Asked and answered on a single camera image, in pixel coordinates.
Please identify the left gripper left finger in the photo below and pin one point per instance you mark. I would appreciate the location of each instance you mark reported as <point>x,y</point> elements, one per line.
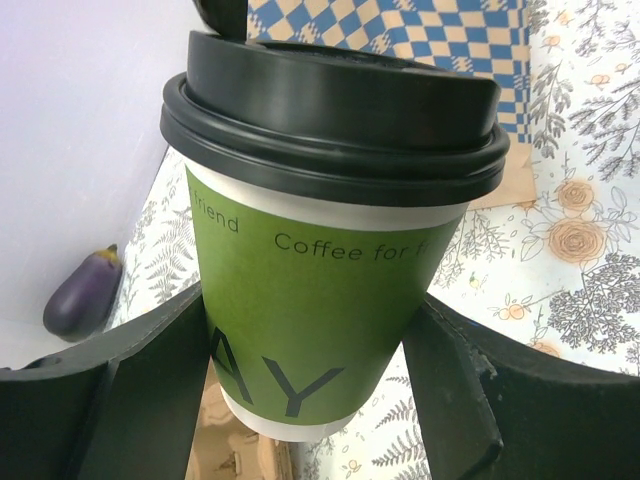
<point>121,405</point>

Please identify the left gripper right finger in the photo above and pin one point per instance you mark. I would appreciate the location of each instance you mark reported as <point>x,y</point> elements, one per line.
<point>490,407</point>

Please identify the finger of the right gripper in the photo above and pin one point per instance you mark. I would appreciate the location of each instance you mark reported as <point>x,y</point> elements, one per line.
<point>228,18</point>

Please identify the cardboard cup carrier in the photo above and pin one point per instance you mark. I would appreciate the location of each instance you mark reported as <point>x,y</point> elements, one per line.
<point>224,448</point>

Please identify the green paper coffee cup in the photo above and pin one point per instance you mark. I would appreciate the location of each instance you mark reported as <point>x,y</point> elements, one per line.
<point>307,300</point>

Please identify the black cup lid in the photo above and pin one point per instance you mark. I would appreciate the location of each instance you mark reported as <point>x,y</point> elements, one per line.
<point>335,124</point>

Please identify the purple eggplant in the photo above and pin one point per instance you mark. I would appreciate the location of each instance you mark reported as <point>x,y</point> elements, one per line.
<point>82,304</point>

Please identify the floral table mat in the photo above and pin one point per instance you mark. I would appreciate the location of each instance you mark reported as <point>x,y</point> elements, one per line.
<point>559,272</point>

